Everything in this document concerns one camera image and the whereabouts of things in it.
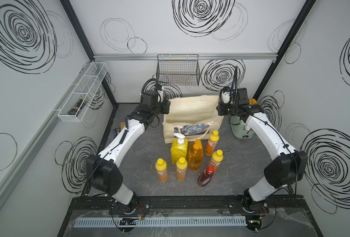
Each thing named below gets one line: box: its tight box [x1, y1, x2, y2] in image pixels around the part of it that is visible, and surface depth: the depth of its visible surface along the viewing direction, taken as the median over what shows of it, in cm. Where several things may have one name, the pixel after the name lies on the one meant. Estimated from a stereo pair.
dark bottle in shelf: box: [67, 96, 87, 116], surface depth 68 cm
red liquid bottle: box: [197, 166, 215, 188], surface depth 70 cm
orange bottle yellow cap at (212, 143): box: [204, 130, 220, 157], surface depth 80 cm
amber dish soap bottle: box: [187, 139, 204, 171], surface depth 78 cm
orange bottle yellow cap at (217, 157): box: [210, 149, 224, 167], surface depth 72 cm
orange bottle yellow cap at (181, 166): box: [175, 157, 188, 181], surface depth 69 cm
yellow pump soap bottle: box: [170, 132, 189, 165], surface depth 75 cm
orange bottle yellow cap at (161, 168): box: [155, 158, 169, 183], surface depth 69 cm
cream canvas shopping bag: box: [162, 95, 225, 144], surface depth 89 cm
